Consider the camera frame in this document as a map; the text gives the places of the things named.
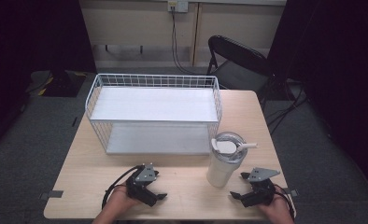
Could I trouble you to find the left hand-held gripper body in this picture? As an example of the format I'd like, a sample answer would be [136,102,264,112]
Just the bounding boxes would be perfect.
[125,162,161,208]

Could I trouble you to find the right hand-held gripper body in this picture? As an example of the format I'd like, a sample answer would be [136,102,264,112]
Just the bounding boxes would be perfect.
[241,167,281,208]

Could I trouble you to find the white tumbler cup with straw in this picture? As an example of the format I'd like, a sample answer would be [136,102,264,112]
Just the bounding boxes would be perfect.
[205,131,259,189]

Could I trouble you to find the white wire shelf rack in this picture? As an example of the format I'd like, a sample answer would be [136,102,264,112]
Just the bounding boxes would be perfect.
[84,73,223,156]

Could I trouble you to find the person's right hand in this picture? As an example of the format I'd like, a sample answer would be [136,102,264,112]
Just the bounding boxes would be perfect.
[259,193,294,219]

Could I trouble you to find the person's left hand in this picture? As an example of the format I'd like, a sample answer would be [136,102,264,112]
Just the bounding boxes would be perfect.
[105,184,143,218]

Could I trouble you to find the grey tape strip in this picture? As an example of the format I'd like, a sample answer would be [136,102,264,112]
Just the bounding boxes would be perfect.
[38,189,64,201]
[282,187,299,198]

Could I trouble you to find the black folding chair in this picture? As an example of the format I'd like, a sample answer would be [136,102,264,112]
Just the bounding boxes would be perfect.
[205,35,273,105]

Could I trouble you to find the black stand base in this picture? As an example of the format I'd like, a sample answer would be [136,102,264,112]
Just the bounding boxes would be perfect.
[25,69,88,98]

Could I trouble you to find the dark curtain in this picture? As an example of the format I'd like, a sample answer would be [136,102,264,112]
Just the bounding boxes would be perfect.
[266,0,368,200]

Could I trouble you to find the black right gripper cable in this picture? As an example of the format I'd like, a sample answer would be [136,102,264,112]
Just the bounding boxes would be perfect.
[273,184,296,220]

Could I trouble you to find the black floor cables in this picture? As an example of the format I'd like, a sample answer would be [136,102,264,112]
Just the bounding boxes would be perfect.
[264,81,308,135]

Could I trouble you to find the black wall power cable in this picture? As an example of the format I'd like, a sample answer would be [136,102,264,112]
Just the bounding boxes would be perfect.
[171,7,206,76]

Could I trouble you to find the white wall socket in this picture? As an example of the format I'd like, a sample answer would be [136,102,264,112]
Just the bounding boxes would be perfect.
[167,0,190,14]

